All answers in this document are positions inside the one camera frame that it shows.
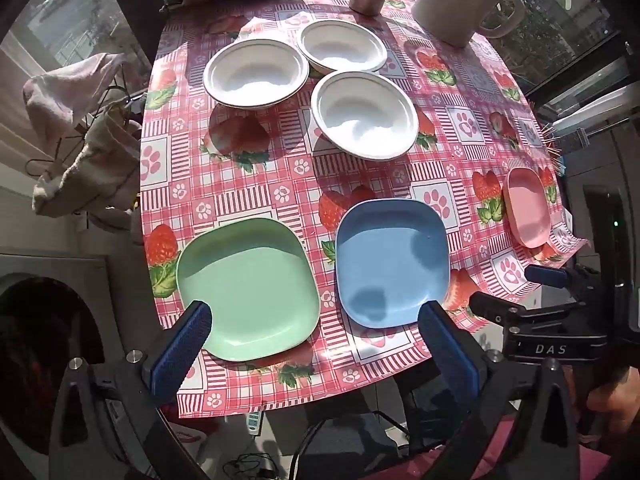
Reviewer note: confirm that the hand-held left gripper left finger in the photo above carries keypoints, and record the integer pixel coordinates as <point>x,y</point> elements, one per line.
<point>181,352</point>

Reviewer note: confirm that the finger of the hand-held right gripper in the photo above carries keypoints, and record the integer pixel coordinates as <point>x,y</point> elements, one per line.
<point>546,276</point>
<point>500,310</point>

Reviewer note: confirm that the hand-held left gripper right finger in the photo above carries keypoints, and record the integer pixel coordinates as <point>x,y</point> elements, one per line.
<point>447,355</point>

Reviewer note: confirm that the pink square plate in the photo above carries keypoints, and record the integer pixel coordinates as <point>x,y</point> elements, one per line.
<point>527,205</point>

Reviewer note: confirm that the green square plate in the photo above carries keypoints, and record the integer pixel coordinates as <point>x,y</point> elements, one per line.
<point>247,285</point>

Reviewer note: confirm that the white bowl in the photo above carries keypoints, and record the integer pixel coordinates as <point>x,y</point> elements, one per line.
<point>365,115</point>
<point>257,74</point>
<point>342,46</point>

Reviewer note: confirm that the person's right hand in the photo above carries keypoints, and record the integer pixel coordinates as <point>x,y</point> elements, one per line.
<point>617,402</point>

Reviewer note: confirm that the white power strip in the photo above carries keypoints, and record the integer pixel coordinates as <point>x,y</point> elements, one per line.
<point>253,422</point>

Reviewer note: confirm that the blue square plate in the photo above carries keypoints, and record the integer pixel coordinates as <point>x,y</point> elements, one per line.
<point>390,260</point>

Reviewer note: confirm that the person's pink clothing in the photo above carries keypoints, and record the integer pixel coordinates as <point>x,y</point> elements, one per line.
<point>607,467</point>

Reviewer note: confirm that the strawberry printed checked tablecloth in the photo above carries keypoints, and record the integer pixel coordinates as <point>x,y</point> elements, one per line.
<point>280,195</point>

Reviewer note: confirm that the beige towel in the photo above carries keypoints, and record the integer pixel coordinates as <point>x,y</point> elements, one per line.
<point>95,165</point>

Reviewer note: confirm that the pale pink towel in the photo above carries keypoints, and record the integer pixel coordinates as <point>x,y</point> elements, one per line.
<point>65,90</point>

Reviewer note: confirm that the white plastic pitcher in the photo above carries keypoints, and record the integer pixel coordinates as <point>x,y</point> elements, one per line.
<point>450,5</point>

